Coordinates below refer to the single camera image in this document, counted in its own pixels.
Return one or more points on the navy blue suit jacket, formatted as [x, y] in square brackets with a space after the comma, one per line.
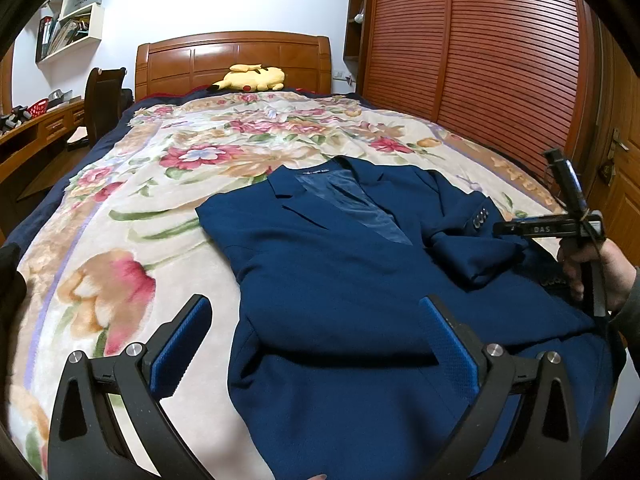
[331, 364]

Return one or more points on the yellow Pikachu plush toy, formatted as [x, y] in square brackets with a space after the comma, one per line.
[250, 78]

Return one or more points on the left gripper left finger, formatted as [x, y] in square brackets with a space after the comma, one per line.
[86, 441]

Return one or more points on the wooden room door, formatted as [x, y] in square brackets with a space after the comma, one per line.
[612, 171]

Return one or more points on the louvered wooden wardrobe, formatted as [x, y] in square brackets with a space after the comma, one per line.
[516, 76]

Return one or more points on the dark wooden chair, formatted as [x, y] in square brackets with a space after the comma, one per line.
[105, 101]

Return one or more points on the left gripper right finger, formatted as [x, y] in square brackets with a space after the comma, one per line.
[543, 440]

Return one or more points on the person's right hand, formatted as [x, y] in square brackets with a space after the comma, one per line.
[616, 272]

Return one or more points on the red basket on desk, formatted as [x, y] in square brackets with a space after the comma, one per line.
[38, 108]

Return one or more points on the white wall shelf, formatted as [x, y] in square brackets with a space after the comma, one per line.
[65, 25]

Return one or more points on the wooden desk with cabinets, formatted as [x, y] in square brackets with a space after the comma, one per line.
[26, 141]

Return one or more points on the wooden bed headboard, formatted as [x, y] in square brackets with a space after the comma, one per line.
[179, 65]

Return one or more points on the floral bed blanket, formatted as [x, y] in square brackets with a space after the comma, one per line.
[122, 250]

